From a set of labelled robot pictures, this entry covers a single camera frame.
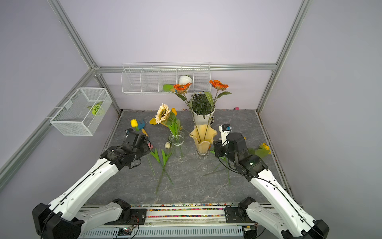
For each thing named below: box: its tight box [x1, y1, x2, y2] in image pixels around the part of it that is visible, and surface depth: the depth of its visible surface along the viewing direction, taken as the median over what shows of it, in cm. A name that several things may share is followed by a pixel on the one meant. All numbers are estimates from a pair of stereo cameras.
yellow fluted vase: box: [189, 123, 218, 159], surface depth 86 cm
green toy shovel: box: [162, 84, 175, 93], surface depth 102 cm
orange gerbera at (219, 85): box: [203, 79, 233, 141], surface depth 79 cm
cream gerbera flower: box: [155, 103, 194, 136], surface depth 64 cm
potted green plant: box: [189, 93, 216, 125], surface depth 101 cm
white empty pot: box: [178, 75, 193, 85], surface depth 95 cm
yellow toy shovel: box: [149, 118, 158, 125], surface depth 118 cm
